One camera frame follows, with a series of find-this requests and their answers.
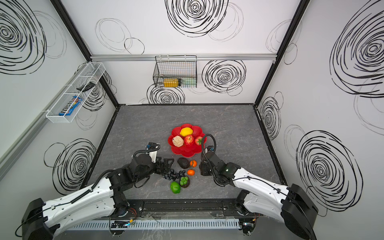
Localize dark fake avocado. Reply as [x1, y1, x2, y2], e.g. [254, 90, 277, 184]
[177, 158, 190, 169]

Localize green fake pepper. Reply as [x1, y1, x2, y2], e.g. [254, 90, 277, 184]
[170, 182, 181, 194]

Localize green fake mangosteen half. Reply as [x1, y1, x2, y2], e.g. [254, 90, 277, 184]
[179, 177, 190, 188]

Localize red fake apple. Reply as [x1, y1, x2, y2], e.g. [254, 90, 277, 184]
[184, 135, 195, 146]

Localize yellow fake lemon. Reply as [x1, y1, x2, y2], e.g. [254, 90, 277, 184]
[180, 127, 193, 137]

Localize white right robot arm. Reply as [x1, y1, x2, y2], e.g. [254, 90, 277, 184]
[202, 151, 319, 240]

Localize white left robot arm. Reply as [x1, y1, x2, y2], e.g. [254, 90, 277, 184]
[18, 154, 174, 240]

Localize dark fake grape bunch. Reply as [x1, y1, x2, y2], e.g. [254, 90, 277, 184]
[163, 169, 186, 181]

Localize red flower-shaped fruit bowl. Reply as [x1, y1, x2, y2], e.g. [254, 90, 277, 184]
[168, 124, 205, 158]

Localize lower orange fake tangerine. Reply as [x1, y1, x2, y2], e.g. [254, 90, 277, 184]
[187, 169, 195, 176]

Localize orange fake tangerine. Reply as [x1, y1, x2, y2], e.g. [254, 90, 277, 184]
[190, 160, 198, 168]
[187, 169, 195, 176]

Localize upper orange fake tangerine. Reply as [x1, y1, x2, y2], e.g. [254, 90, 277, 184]
[190, 160, 198, 168]

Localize yellow box in basket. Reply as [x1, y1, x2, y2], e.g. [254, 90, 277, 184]
[163, 78, 181, 88]

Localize green box in basket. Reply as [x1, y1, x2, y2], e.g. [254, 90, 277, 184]
[180, 77, 197, 88]

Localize blue candy packet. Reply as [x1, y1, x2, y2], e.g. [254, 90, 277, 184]
[59, 96, 83, 116]

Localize black remote control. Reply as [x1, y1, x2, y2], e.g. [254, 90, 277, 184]
[77, 82, 96, 93]

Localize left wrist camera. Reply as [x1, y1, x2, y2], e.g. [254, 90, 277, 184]
[146, 142, 160, 163]

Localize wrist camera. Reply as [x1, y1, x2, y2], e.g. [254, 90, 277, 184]
[146, 142, 160, 163]
[205, 146, 215, 153]

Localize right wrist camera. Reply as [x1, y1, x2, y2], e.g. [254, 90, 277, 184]
[205, 146, 215, 153]

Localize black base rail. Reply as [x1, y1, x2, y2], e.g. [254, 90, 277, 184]
[120, 199, 262, 219]

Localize white slotted cable duct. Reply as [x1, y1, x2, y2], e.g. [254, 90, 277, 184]
[70, 219, 241, 231]

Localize black wire wall basket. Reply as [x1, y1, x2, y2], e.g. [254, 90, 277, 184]
[153, 55, 198, 88]

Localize white wire wall shelf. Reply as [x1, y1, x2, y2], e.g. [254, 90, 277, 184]
[46, 62, 106, 124]

